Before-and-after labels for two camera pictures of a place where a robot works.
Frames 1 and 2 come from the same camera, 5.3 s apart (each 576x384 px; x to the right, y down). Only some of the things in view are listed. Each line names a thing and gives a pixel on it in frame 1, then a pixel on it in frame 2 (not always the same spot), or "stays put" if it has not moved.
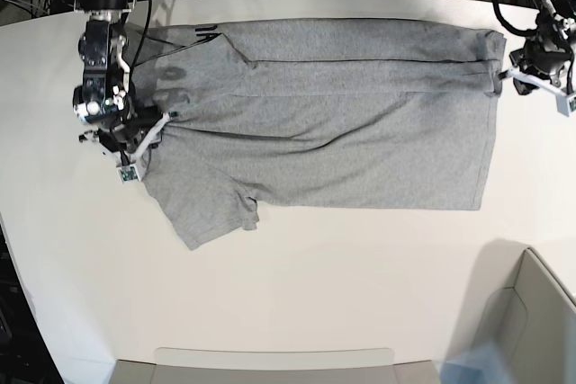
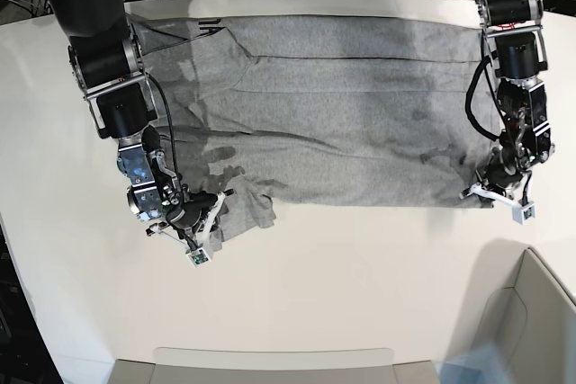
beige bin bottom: (184, 365) stays put
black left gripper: (119, 135) → (186, 213)
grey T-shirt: (350, 113) stays put
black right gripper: (533, 56) → (498, 173)
